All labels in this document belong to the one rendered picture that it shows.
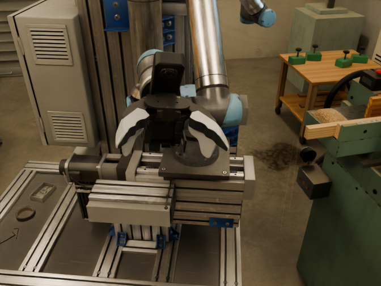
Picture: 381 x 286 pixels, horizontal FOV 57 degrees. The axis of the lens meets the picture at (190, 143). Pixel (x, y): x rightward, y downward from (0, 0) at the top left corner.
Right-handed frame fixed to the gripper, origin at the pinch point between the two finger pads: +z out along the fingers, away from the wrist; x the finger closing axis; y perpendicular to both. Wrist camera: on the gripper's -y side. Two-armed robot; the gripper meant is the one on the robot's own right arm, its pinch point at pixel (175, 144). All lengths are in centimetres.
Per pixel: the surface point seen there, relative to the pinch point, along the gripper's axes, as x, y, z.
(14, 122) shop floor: 92, 138, -240
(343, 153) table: -63, 30, -44
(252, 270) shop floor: -60, 117, -66
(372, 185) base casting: -74, 39, -39
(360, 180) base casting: -74, 41, -44
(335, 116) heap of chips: -63, 23, -55
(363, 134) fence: -67, 23, -44
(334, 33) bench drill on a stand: -183, 43, -257
